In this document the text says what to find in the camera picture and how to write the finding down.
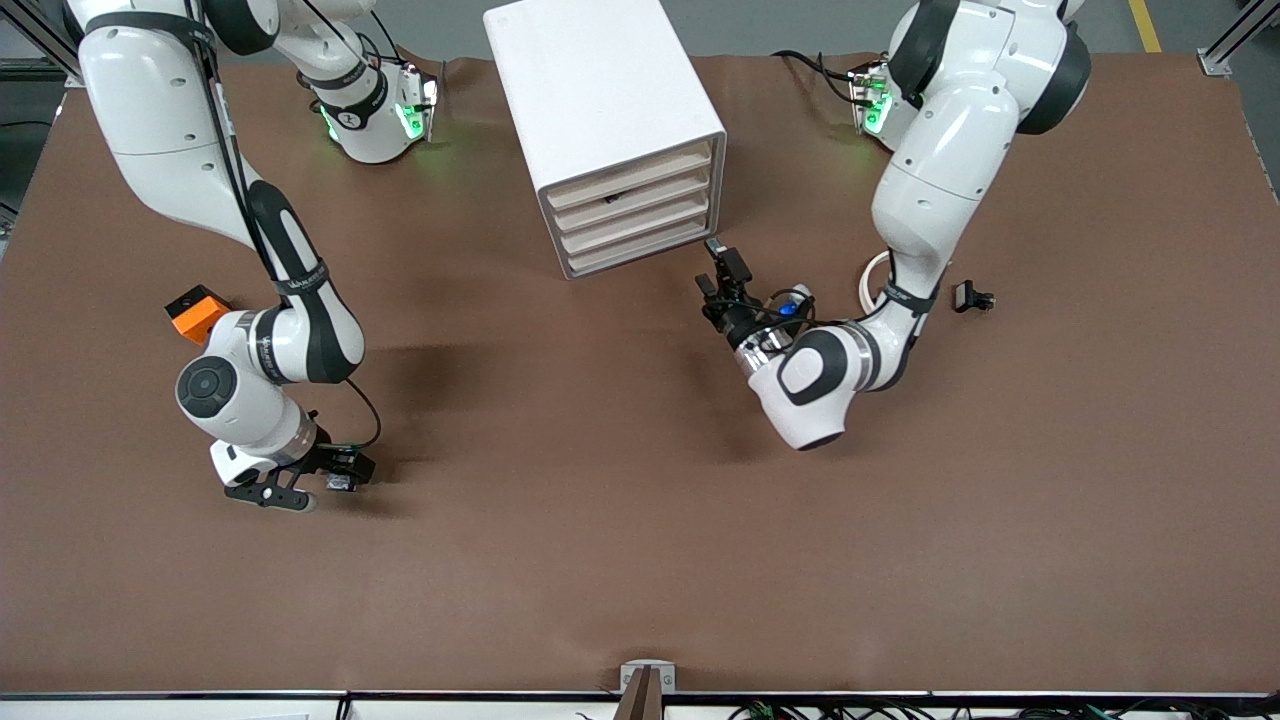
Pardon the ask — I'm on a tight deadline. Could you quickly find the black base power cable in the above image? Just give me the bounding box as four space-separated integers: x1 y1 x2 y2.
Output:
772 48 863 106

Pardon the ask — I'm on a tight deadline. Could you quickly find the orange and black block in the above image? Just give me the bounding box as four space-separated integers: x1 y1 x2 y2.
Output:
165 285 233 346

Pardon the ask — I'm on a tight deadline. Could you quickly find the brown table cover mat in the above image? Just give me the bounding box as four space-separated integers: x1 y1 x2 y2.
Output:
0 52 1280 696

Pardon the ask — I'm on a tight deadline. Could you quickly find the silver base connector plate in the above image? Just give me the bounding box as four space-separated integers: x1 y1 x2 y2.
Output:
848 62 893 136
398 72 441 143

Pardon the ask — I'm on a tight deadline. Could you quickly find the white curved ring piece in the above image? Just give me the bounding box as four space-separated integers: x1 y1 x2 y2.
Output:
858 250 893 313

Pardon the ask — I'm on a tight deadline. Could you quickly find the aluminium frame profile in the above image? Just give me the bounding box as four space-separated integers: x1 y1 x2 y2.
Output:
1198 0 1280 76
0 0 86 86

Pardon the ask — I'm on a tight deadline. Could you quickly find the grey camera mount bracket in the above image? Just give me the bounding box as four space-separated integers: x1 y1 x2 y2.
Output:
615 660 677 720

